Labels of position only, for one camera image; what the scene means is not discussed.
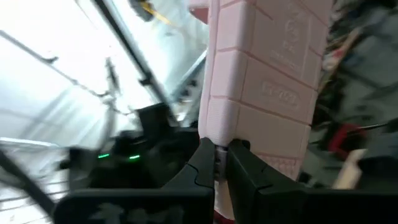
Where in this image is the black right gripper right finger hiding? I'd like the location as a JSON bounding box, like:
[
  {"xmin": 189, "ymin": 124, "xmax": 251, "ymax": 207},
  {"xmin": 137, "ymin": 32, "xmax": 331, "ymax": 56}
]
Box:
[{"xmin": 226, "ymin": 139, "xmax": 398, "ymax": 224}]

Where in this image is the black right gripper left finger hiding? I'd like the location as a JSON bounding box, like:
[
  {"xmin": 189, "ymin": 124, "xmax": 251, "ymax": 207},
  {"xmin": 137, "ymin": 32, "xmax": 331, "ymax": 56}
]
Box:
[{"xmin": 54, "ymin": 138, "xmax": 216, "ymax": 224}]

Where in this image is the pink slide sandal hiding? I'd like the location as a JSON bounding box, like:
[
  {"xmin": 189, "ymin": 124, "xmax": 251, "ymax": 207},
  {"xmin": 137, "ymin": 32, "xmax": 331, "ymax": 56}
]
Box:
[{"xmin": 188, "ymin": 0, "xmax": 333, "ymax": 222}]

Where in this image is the black ceiling rail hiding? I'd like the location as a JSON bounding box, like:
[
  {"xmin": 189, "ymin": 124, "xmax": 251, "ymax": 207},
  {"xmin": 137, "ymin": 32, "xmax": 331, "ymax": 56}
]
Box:
[{"xmin": 92, "ymin": 0, "xmax": 175, "ymax": 110}]

